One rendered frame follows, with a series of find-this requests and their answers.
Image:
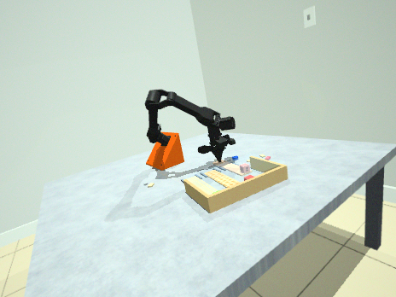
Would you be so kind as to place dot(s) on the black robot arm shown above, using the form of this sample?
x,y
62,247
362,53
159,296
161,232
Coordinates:
x,y
204,115

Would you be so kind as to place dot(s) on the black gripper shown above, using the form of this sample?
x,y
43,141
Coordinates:
x,y
215,150

